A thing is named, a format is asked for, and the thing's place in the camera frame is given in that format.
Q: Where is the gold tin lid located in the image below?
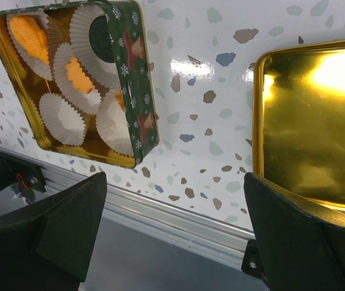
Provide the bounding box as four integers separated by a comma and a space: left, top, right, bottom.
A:
252, 39, 345, 212

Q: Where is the white paper cup bottom-left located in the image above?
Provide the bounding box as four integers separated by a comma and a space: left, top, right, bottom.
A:
39, 93, 87, 146

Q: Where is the white paper cup top-right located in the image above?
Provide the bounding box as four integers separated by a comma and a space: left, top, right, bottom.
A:
69, 5, 119, 88

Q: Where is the orange star cookie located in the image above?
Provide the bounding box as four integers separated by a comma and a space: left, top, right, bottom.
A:
65, 56, 95, 94

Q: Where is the aluminium rail frame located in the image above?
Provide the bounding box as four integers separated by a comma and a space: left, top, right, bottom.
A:
0, 147, 254, 270

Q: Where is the orange fish cookie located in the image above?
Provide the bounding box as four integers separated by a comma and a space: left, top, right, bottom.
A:
9, 15, 49, 65

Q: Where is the black round cookie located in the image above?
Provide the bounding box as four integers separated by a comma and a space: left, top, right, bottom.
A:
89, 16, 115, 63

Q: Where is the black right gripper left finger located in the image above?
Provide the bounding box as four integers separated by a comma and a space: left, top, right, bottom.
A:
0, 172, 107, 290

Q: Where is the green square cookie tin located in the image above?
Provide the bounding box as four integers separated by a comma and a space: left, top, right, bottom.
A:
0, 1, 159, 168

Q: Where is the white paper cup centre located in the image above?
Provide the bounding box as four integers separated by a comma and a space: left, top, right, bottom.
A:
53, 43, 101, 115

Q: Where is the orange flower cookie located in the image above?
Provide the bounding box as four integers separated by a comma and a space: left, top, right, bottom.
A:
115, 90, 125, 112

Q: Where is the white paper cup bottom-right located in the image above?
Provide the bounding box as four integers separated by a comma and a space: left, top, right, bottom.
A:
96, 89, 134, 157

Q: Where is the white paper cup top-left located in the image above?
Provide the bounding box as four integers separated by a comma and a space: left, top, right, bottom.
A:
6, 11, 53, 81

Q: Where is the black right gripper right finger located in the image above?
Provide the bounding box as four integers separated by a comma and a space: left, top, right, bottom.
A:
241, 173, 345, 290

